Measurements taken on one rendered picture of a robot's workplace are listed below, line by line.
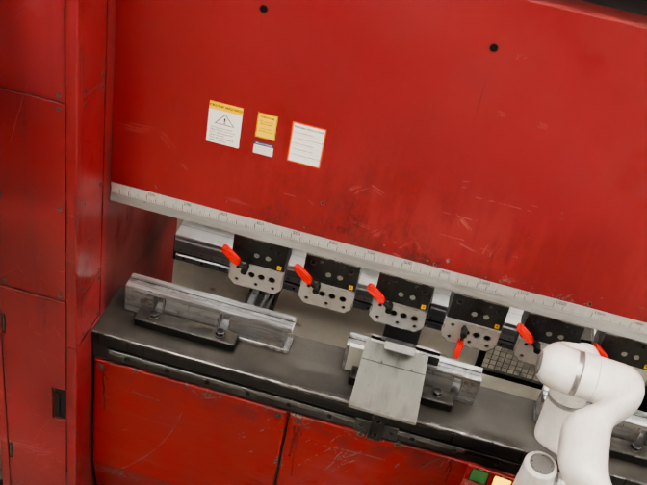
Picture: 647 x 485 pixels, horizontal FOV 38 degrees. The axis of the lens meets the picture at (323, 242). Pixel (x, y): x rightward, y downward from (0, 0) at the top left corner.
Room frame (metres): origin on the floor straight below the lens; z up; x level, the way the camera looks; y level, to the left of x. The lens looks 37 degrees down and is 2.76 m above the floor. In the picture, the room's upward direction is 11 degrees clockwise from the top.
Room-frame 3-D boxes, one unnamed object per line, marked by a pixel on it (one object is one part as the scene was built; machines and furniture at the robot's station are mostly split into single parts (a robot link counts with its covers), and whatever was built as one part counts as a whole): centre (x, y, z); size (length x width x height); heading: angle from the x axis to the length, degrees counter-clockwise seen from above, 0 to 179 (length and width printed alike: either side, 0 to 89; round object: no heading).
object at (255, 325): (2.04, 0.28, 0.92); 0.50 x 0.06 x 0.10; 84
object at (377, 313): (1.98, -0.24, 1.18); 0.15 x 0.09 x 0.17; 84
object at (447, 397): (1.92, -0.30, 0.89); 0.30 x 0.05 x 0.03; 84
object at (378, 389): (1.84, -0.25, 1.00); 0.26 x 0.18 x 0.01; 174
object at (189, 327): (1.98, 0.34, 0.89); 0.30 x 0.05 x 0.03; 84
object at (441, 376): (1.98, -0.32, 0.92); 0.39 x 0.06 x 0.10; 84
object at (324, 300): (2.00, -0.04, 1.18); 0.15 x 0.09 x 0.17; 84
